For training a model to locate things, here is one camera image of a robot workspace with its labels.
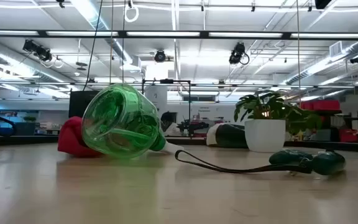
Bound green plastic spray bottle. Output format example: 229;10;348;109
81;83;185;160

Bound red gardening glove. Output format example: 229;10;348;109
57;116;104;158

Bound green pruning shears with strap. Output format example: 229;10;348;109
175;149;347;176

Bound potted plant in white pot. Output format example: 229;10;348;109
233;90;323;153

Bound black flat panel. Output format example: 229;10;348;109
68;90;101;119

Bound black overhead light beam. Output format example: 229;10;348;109
0;29;358;40

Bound thin vertical metal rod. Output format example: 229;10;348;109
296;0;301;105

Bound red storage bins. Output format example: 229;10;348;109
300;99;341;111

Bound red box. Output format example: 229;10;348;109
339;128;358;143

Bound black gantry frame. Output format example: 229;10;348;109
141;78;192;138

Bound white hanging ring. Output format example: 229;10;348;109
124;4;140;24

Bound black hanging cable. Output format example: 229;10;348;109
82;0;104;91

